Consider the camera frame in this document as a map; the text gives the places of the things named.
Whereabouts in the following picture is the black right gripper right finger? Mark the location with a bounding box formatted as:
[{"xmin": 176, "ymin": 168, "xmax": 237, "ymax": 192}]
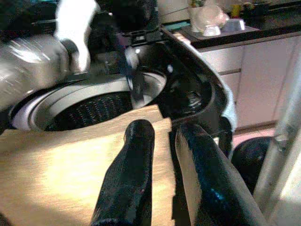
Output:
[{"xmin": 175, "ymin": 123, "xmax": 268, "ymax": 226}]

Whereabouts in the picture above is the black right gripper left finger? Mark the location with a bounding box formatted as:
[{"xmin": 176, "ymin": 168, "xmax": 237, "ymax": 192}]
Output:
[{"xmin": 91, "ymin": 119, "xmax": 156, "ymax": 226}]

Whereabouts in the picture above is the beige washer cover cloth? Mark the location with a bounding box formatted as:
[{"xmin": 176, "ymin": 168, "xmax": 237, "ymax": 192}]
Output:
[{"xmin": 0, "ymin": 103, "xmax": 177, "ymax": 226}]

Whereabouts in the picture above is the black top-load washing machine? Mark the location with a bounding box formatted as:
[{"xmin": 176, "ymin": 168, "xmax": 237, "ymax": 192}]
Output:
[{"xmin": 0, "ymin": 23, "xmax": 238, "ymax": 167}]

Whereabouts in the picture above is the round black bin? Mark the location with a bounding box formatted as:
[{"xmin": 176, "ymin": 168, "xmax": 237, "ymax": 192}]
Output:
[{"xmin": 232, "ymin": 137, "xmax": 275, "ymax": 192}]

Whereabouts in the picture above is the shiny metal pole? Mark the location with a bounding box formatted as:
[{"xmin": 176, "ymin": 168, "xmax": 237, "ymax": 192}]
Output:
[{"xmin": 252, "ymin": 76, "xmax": 301, "ymax": 226}]

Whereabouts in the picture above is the large white bowl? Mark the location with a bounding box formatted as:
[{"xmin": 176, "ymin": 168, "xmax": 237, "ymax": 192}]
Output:
[{"xmin": 187, "ymin": 4, "xmax": 230, "ymax": 33}]

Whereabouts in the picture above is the yellow container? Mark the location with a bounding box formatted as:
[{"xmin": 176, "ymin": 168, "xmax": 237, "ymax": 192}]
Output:
[{"xmin": 231, "ymin": 4, "xmax": 243, "ymax": 17}]

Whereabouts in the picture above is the white kitchen cabinet black top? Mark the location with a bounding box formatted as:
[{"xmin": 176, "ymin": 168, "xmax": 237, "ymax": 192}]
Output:
[{"xmin": 162, "ymin": 18, "xmax": 301, "ymax": 131}]

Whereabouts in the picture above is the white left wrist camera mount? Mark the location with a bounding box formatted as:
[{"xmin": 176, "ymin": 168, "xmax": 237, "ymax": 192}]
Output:
[{"xmin": 53, "ymin": 0, "xmax": 100, "ymax": 73}]

